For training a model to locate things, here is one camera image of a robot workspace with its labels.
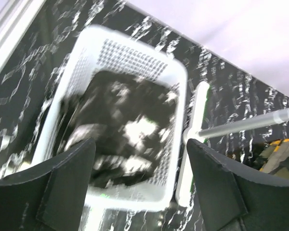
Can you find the white plastic basket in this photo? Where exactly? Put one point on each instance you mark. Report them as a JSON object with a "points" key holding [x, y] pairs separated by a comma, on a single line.
{"points": [[100, 48]]}

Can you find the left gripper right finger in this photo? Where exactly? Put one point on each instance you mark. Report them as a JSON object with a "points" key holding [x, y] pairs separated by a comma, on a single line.
{"points": [[235, 197]]}

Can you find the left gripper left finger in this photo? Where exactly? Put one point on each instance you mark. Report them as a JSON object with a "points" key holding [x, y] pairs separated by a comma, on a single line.
{"points": [[48, 196]]}

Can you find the silver clothes rack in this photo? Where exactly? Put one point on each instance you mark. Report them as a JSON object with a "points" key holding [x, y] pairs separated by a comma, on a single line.
{"points": [[194, 131]]}

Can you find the black white patterned trousers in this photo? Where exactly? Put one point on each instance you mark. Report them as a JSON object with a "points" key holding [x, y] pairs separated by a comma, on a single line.
{"points": [[130, 120]]}

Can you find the camouflage yellow trousers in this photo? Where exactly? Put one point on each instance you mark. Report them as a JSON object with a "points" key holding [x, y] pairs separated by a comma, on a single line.
{"points": [[274, 160]]}

